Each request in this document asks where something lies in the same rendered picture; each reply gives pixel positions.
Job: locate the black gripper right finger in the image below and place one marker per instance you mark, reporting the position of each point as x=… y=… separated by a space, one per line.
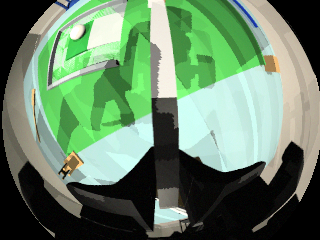
x=202 y=187

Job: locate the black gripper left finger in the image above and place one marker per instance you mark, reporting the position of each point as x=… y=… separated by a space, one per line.
x=134 y=195

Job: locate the white golf ball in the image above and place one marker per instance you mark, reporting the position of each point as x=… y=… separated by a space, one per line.
x=77 y=32

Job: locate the green flat mat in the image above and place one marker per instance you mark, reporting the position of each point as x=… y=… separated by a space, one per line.
x=208 y=44

